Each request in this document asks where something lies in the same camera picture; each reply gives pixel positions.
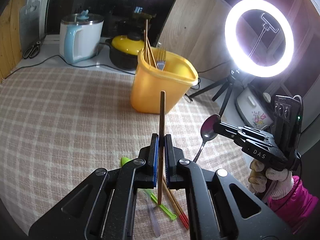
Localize dark wooden chopstick red tip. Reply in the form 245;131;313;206
157;91;165;205

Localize clear plastic spoon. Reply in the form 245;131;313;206
146;199;161;238

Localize metal spoon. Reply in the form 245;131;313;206
193;114;221;163

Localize metal fork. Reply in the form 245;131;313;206
156;47;167;70

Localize lone wooden chopstick red tip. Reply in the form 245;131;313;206
148;39;157;69

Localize gloved right hand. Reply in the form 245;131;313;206
248;159;294;200

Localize green plastic spoon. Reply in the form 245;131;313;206
120;157;177;220

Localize white floral rice cooker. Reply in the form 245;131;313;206
235;84;274;130

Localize pink jacket sleeve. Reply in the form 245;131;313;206
268;176;319;234

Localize yellow plastic utensil bin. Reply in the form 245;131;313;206
130;50;199;114

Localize black tripod stand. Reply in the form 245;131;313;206
187;69;241;116

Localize checkered beige table mat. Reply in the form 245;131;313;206
0;67;253;240

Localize yellow lid black pot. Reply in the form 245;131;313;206
105;32;144;70

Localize phone holder clamp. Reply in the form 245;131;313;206
260;13;279;34

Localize light wooden board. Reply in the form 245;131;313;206
159;0;232;80

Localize white blue electric kettle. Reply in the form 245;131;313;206
59;10;104;64

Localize grey cutting board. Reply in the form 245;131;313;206
19;1;40;53

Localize orange wooden plank panel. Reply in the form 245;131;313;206
1;0;27;80

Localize black ring light cable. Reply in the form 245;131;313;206
184;60;233;100

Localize white ring light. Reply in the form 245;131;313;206
225;0;294;77

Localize black kettle cable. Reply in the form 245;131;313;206
4;55;137;81

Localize black handled scissors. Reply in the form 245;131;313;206
23;40;41;59

